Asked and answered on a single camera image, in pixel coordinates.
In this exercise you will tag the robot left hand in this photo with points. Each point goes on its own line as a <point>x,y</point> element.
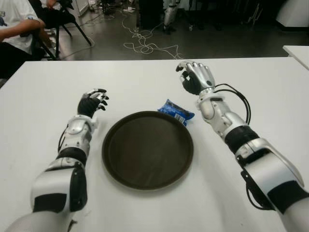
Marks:
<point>88,106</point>

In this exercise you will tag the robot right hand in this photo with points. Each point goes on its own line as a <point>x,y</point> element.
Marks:
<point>200,75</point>

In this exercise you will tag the blue Oreo packet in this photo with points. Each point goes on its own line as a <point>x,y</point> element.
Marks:
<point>173,108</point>

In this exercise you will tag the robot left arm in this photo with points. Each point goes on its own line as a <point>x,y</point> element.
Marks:
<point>74,135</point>

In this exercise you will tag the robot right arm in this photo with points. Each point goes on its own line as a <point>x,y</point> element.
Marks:
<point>260,166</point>

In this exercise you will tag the white humanoid robot legs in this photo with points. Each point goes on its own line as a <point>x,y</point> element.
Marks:
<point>170,14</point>

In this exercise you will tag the round dark brown tray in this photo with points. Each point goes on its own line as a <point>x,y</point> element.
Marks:
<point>147,149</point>

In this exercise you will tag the black cabinet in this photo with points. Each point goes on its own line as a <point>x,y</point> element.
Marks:
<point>150,13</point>

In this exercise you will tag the black chair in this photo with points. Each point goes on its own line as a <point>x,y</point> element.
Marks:
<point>65,17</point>

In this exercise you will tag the white power strip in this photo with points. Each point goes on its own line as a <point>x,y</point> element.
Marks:
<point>129,9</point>

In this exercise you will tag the white side table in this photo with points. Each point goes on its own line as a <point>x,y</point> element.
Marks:
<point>298,54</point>

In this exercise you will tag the person in black shorts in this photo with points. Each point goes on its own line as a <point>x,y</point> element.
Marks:
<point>51,3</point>

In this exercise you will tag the person in white shirt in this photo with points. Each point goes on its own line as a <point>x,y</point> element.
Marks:
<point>14,21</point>

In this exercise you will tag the white curved panel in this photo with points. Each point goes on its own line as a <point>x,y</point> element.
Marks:
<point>294,12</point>

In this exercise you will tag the white shelf frame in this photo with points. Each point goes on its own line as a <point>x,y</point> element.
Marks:
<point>82,6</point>

